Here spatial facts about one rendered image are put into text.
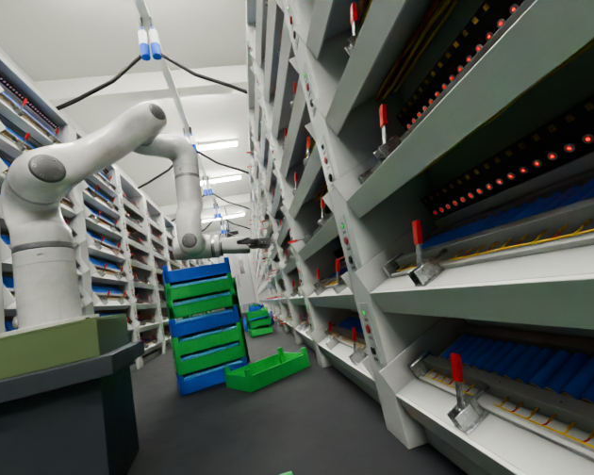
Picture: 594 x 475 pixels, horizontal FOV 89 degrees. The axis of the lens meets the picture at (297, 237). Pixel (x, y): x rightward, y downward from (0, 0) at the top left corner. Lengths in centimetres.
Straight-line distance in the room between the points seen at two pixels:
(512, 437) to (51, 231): 95
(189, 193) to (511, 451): 104
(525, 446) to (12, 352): 86
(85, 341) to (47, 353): 7
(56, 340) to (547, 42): 87
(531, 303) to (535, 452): 18
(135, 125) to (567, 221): 106
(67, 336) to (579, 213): 85
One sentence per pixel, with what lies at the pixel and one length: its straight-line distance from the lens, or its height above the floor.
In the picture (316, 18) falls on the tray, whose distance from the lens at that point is 77.
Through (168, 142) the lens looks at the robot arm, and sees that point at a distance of 124.
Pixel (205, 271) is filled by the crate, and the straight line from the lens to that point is 152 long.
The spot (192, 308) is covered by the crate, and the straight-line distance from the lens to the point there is 150.
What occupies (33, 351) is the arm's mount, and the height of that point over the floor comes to 32.
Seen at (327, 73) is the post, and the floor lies 79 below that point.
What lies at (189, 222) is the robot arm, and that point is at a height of 61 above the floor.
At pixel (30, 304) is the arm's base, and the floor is 42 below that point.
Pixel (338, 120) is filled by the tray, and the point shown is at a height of 64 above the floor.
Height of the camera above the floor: 32
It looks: 10 degrees up
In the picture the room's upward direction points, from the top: 13 degrees counter-clockwise
